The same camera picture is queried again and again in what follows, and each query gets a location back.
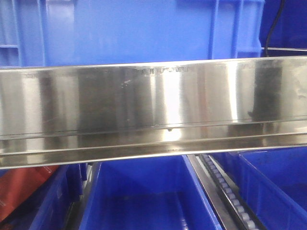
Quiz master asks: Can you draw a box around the white roller track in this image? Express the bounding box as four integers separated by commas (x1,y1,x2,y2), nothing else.
200,154,266,230

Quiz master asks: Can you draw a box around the large light blue crate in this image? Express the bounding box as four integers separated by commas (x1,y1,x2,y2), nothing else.
0,0,264,68

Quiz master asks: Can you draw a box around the red cardboard box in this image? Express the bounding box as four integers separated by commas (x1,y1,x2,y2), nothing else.
0,165,59,221

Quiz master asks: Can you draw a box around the dark blue upper bin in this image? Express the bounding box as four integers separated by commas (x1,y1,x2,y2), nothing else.
260,0,307,57

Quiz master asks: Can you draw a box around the stainless steel shelf rail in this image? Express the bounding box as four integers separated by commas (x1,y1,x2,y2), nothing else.
0,56,307,169

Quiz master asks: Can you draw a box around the steel divider rail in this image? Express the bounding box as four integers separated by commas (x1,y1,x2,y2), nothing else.
64,162,100,230

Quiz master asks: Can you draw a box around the black cable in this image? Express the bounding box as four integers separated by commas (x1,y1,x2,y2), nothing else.
264,0,286,57

